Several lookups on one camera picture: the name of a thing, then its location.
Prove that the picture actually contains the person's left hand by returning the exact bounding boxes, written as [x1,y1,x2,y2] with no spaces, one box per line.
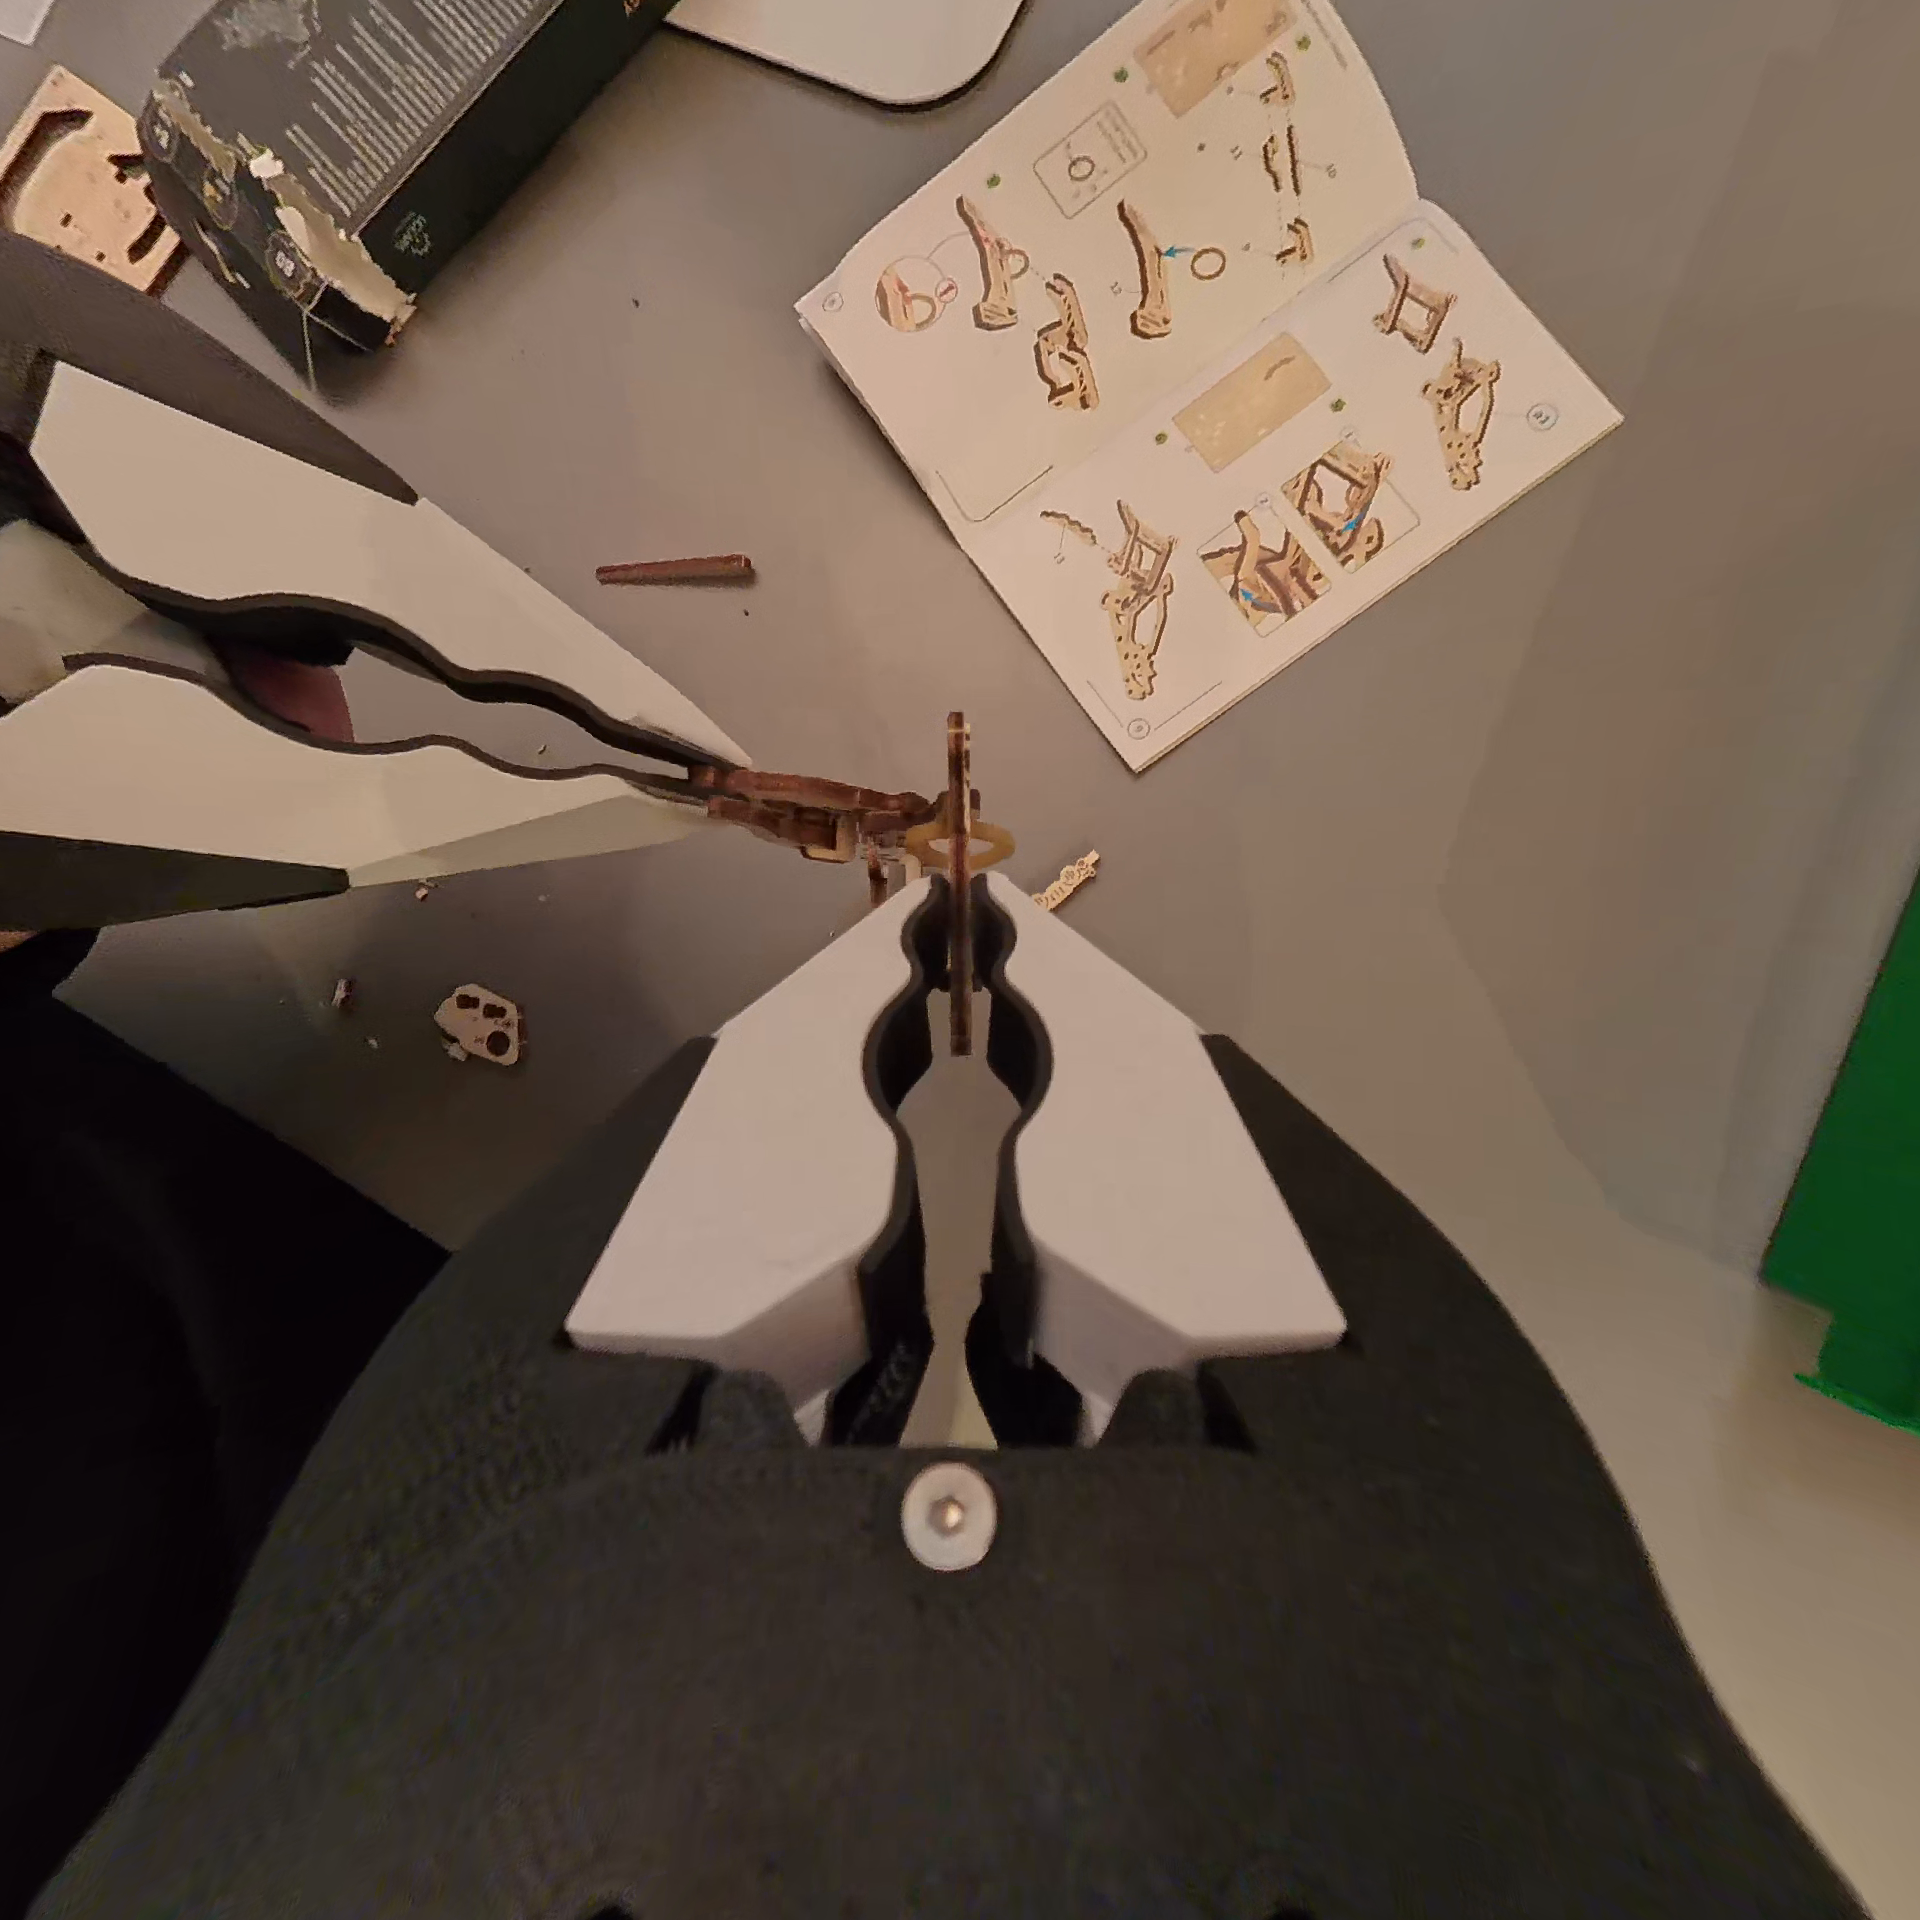
[241,648,360,747]

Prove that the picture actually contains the wooden model bow frame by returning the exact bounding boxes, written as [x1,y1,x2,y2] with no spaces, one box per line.
[872,717,994,1061]

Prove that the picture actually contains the model instruction booklet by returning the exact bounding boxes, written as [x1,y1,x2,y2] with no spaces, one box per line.
[796,0,1624,773]

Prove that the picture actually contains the black model box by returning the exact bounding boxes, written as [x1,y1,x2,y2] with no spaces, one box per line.
[140,0,683,354]

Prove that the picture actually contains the wooden document stand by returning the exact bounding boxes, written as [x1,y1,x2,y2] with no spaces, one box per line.
[659,0,1030,111]

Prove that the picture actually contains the small wooden offcut piece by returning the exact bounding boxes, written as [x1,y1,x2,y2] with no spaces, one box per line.
[434,983,524,1067]

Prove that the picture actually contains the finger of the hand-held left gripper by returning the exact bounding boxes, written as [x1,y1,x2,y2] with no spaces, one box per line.
[0,664,705,890]
[26,361,755,778]

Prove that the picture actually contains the wooden offcut sheet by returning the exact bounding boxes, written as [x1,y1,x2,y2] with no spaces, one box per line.
[0,68,189,296]

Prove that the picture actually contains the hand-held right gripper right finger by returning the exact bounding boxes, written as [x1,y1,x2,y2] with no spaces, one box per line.
[982,874,1346,1407]

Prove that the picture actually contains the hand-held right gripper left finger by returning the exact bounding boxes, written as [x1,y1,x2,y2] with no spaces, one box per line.
[564,874,925,1407]

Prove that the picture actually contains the green plastic bin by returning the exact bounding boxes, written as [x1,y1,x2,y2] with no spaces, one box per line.
[1763,862,1920,1427]

